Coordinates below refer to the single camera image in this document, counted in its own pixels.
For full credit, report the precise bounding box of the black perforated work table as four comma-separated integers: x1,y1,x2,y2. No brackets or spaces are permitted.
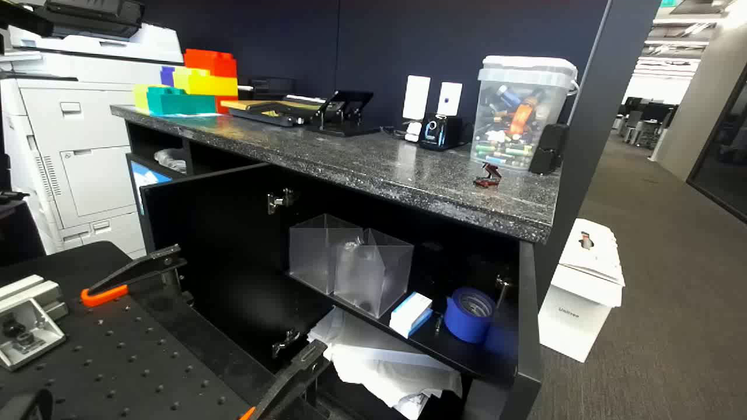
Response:
0,242,271,420

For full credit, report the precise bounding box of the silver aluminium bracket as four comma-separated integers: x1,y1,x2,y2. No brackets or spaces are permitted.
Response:
0,274,68,370

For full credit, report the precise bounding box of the granite countertop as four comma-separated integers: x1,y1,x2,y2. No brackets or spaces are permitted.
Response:
112,106,561,242

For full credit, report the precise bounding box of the white card right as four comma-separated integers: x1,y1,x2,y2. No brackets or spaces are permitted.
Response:
438,82,463,116

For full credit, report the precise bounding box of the black cabinet door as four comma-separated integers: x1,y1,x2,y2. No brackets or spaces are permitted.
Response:
142,163,329,370

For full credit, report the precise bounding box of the small red black figurine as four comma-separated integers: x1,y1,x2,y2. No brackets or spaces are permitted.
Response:
474,162,502,190

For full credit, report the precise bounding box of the small white blue box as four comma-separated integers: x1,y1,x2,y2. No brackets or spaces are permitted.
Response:
387,292,433,339

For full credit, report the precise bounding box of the black orange clamp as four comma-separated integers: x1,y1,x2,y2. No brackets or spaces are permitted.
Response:
238,340,327,420
79,246,188,311

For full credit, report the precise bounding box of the metal cabinet hinge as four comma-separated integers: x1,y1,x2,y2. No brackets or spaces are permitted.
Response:
266,187,294,214

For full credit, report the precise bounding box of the black speaker with blue logo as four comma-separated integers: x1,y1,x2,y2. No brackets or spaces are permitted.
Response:
420,116,467,152

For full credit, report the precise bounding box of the white office printer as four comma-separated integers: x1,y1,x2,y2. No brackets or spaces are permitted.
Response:
2,23,183,256

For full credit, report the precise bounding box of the crumpled white plastic sheet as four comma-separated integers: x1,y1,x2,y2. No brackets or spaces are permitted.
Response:
308,309,463,420

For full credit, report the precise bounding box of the yellow storage bin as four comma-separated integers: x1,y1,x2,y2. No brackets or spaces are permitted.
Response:
173,67,238,97

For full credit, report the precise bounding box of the white card left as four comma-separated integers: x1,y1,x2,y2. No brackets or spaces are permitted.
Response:
403,75,431,121

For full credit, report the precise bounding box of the orange storage bin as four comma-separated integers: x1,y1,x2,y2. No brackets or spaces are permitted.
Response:
184,50,238,78

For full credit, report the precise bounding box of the blue tape roll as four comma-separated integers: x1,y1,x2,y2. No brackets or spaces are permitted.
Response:
443,286,496,346

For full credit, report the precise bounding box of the clear storage box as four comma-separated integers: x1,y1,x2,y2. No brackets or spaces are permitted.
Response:
291,212,362,293
334,228,413,320

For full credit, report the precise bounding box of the white card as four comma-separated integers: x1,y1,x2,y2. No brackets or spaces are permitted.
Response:
403,75,431,121
438,82,463,116

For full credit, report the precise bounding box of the black device on counter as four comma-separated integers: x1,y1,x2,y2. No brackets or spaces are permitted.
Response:
531,124,568,174

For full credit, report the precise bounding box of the clear tub with toys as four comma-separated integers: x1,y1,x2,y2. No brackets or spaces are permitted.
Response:
471,55,579,167

